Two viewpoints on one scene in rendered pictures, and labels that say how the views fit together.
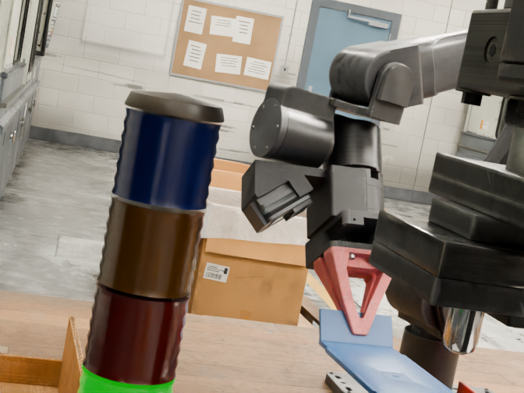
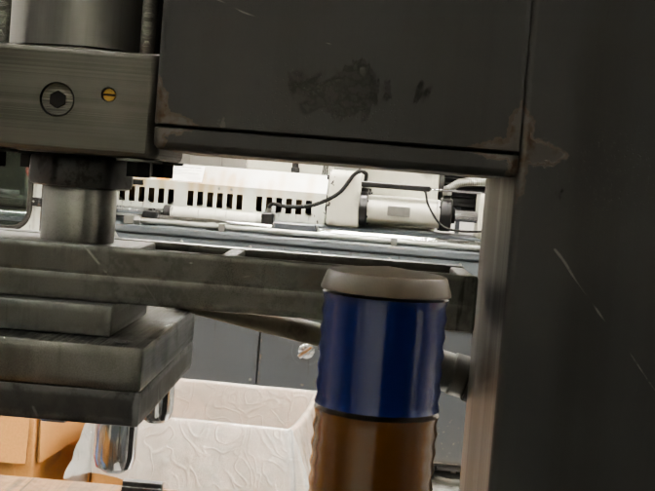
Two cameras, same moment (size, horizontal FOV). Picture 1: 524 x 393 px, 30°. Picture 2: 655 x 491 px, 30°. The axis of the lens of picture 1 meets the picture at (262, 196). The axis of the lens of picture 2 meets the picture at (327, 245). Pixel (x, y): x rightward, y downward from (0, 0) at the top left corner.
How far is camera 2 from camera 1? 0.49 m
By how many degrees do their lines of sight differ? 73
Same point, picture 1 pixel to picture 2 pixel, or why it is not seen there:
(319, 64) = not seen: outside the picture
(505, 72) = (177, 137)
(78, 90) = not seen: outside the picture
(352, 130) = not seen: outside the picture
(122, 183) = (410, 399)
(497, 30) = (66, 75)
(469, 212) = (93, 304)
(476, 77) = (30, 133)
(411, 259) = (58, 382)
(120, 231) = (415, 460)
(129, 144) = (412, 348)
